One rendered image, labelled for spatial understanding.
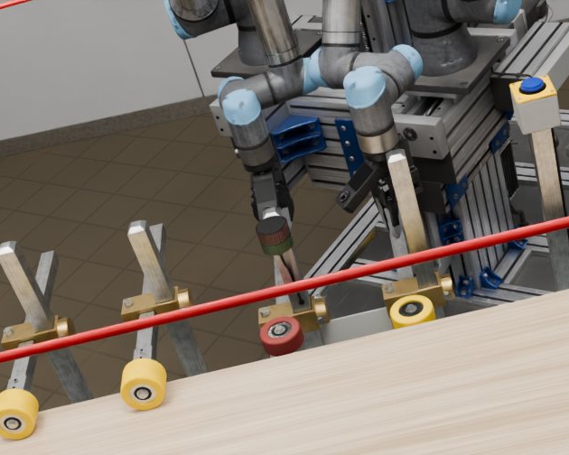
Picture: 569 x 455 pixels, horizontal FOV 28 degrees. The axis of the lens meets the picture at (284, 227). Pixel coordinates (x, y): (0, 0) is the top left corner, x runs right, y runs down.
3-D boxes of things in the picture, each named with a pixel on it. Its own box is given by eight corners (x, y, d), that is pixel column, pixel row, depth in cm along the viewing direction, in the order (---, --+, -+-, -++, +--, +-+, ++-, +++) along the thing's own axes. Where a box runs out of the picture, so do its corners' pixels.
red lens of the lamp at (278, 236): (258, 229, 211) (255, 219, 210) (289, 221, 210) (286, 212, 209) (258, 247, 206) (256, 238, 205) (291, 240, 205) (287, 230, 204)
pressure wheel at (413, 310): (393, 360, 215) (380, 314, 208) (416, 333, 219) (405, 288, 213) (428, 371, 210) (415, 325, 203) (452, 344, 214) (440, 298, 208)
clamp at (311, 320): (265, 327, 230) (257, 308, 227) (329, 311, 228) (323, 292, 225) (265, 344, 225) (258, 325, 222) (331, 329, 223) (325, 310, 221)
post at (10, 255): (88, 420, 241) (-3, 241, 215) (103, 416, 241) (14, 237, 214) (86, 431, 238) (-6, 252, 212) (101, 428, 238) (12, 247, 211)
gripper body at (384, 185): (424, 194, 218) (412, 142, 212) (386, 213, 217) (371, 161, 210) (406, 179, 225) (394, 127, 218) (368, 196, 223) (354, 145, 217)
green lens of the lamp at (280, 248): (262, 240, 213) (258, 230, 211) (293, 232, 212) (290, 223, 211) (262, 258, 208) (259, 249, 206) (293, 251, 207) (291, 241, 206)
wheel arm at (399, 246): (387, 227, 248) (383, 211, 246) (403, 223, 248) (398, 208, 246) (414, 356, 212) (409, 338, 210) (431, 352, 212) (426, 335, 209)
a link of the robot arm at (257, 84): (267, 94, 254) (278, 115, 245) (220, 111, 254) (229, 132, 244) (258, 63, 250) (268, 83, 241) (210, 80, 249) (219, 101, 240)
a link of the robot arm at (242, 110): (251, 81, 240) (259, 97, 232) (265, 125, 246) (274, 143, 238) (216, 94, 239) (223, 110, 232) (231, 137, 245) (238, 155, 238)
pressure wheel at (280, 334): (274, 363, 223) (257, 319, 217) (312, 354, 222) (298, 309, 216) (275, 390, 217) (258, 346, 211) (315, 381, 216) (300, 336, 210)
